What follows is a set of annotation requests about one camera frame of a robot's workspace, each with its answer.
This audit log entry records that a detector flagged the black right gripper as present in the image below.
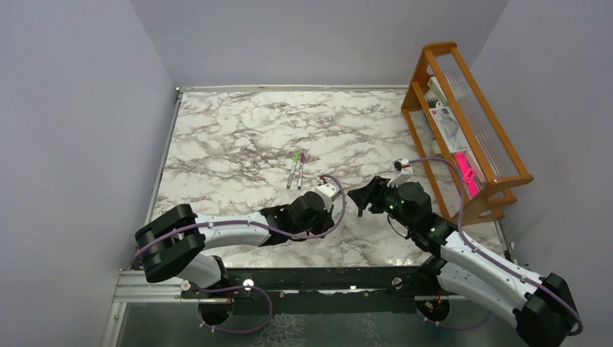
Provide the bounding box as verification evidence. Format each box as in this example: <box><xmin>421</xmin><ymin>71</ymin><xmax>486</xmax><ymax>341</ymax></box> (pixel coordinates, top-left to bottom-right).
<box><xmin>348</xmin><ymin>175</ymin><xmax>416</xmax><ymax>231</ymax></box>

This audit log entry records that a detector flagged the white marker pen green tip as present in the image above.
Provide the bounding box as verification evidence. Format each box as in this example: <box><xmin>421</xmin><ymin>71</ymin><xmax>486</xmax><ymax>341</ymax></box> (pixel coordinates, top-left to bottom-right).
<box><xmin>286</xmin><ymin>161</ymin><xmax>298</xmax><ymax>189</ymax></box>

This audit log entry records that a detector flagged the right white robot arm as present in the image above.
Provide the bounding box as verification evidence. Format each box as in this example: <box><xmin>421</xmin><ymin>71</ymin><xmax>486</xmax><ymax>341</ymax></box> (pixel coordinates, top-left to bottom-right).
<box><xmin>348</xmin><ymin>176</ymin><xmax>583</xmax><ymax>346</ymax></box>

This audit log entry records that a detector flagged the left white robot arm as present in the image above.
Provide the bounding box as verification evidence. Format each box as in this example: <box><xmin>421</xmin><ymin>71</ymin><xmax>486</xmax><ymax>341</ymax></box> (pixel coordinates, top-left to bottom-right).
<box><xmin>134</xmin><ymin>184</ymin><xmax>346</xmax><ymax>297</ymax></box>

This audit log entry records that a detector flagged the orange wooden rack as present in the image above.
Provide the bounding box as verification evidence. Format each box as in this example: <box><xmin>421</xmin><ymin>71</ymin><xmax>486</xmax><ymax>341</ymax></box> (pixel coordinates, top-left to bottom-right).
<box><xmin>400</xmin><ymin>41</ymin><xmax>533</xmax><ymax>225</ymax></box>

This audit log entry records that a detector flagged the white packaged item in rack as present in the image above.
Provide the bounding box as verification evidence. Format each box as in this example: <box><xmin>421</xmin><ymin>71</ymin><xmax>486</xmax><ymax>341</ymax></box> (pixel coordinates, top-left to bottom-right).
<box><xmin>425</xmin><ymin>77</ymin><xmax>470</xmax><ymax>153</ymax></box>

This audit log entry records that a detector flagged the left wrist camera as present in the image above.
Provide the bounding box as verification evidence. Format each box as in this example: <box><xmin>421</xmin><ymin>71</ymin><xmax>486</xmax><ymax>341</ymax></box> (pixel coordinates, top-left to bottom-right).
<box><xmin>314</xmin><ymin>183</ymin><xmax>341</xmax><ymax>205</ymax></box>

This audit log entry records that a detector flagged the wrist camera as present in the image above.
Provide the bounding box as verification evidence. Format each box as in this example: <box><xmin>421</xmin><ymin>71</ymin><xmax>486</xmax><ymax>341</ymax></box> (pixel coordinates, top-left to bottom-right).
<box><xmin>314</xmin><ymin>183</ymin><xmax>341</xmax><ymax>205</ymax></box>
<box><xmin>387</xmin><ymin>159</ymin><xmax>413</xmax><ymax>188</ymax></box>

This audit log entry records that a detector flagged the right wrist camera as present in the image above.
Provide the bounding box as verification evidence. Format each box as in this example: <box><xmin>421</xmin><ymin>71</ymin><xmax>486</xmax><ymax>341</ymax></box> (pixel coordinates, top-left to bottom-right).
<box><xmin>387</xmin><ymin>159</ymin><xmax>413</xmax><ymax>188</ymax></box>

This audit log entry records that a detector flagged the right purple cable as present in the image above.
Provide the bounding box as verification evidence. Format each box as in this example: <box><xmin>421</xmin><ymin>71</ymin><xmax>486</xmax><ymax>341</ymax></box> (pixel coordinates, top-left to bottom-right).
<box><xmin>402</xmin><ymin>158</ymin><xmax>584</xmax><ymax>336</ymax></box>

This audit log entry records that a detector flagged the black mounting rail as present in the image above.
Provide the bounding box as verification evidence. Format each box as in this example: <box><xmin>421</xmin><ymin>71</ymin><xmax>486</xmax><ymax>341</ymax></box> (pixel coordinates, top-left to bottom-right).
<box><xmin>181</xmin><ymin>257</ymin><xmax>443</xmax><ymax>315</ymax></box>

